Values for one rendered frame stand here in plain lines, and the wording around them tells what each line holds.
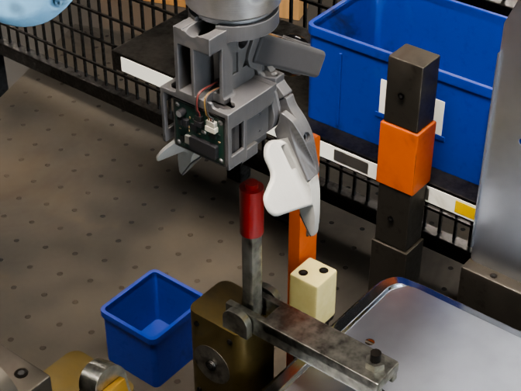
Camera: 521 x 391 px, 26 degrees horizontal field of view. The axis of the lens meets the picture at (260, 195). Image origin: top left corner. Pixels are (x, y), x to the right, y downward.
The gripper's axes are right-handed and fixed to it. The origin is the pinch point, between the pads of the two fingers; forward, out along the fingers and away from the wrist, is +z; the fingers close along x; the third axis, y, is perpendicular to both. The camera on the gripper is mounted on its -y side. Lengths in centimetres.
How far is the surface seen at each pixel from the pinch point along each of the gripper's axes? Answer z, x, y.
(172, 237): 49, -45, -37
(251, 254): 5.5, 0.6, 0.7
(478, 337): 19.2, 16.3, -16.4
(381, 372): 11.9, 15.0, 0.3
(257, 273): 8.1, 0.7, 0.1
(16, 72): 119, -201, -133
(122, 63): 18, -49, -32
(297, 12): 116, -153, -216
